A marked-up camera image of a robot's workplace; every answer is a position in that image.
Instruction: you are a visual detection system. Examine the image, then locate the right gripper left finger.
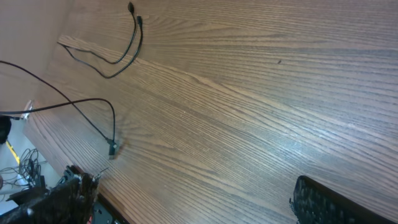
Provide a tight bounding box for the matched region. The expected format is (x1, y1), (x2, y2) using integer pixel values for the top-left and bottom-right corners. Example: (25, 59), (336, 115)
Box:
(1, 173), (100, 224)

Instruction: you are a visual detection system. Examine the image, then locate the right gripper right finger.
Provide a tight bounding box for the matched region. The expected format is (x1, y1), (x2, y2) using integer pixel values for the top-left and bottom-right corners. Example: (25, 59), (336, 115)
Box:
(289, 175), (396, 224)

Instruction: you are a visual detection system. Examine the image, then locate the black USB cable long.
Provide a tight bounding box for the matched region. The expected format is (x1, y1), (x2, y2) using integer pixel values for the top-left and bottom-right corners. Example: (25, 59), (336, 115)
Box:
(1, 60), (119, 159)

